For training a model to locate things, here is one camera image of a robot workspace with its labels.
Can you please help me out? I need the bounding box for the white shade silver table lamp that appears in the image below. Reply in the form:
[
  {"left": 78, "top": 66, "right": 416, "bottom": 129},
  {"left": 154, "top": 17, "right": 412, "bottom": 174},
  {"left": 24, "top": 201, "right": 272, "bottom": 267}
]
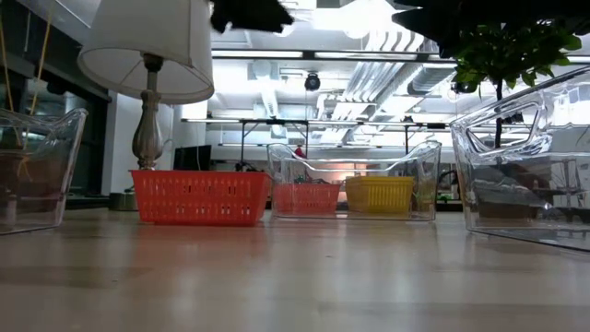
[{"left": 77, "top": 0, "right": 216, "bottom": 212}]

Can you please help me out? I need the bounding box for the orange plastic basket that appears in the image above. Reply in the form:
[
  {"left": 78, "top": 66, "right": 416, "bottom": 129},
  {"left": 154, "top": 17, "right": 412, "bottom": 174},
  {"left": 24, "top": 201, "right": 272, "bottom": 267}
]
[
  {"left": 129, "top": 169, "right": 273, "bottom": 227},
  {"left": 272, "top": 183, "right": 343, "bottom": 216}
]

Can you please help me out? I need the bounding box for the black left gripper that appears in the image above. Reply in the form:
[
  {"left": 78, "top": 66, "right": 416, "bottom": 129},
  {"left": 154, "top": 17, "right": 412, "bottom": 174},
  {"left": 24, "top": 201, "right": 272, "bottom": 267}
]
[{"left": 210, "top": 0, "right": 295, "bottom": 34}]

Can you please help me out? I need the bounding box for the black overhead camera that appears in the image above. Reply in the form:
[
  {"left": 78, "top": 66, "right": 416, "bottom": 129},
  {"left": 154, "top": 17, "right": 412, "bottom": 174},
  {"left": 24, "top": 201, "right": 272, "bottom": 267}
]
[{"left": 303, "top": 71, "right": 322, "bottom": 92}]

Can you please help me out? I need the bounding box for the green potted plant black pot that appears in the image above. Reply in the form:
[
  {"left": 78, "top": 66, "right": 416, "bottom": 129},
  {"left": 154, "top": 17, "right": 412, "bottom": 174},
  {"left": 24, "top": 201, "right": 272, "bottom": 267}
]
[{"left": 449, "top": 18, "right": 584, "bottom": 149}]

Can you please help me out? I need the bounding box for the yellow plastic basket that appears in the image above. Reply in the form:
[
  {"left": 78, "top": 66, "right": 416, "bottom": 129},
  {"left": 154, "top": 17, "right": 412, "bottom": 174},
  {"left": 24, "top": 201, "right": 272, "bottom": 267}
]
[{"left": 344, "top": 175, "right": 416, "bottom": 215}]

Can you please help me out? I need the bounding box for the black monitor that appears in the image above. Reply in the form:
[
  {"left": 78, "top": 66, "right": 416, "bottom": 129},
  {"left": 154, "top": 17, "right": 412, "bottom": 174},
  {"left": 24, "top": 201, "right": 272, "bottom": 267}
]
[{"left": 172, "top": 144, "right": 213, "bottom": 172}]

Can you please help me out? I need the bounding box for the clear plastic bin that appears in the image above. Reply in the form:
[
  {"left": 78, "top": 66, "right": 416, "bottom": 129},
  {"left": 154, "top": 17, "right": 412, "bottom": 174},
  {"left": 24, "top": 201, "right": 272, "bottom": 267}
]
[
  {"left": 449, "top": 65, "right": 590, "bottom": 254},
  {"left": 265, "top": 140, "right": 443, "bottom": 221},
  {"left": 0, "top": 107, "right": 89, "bottom": 236}
]

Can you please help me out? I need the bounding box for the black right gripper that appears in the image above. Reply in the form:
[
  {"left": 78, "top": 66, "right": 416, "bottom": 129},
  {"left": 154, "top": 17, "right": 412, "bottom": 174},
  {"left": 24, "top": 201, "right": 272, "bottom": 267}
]
[{"left": 391, "top": 0, "right": 590, "bottom": 59}]

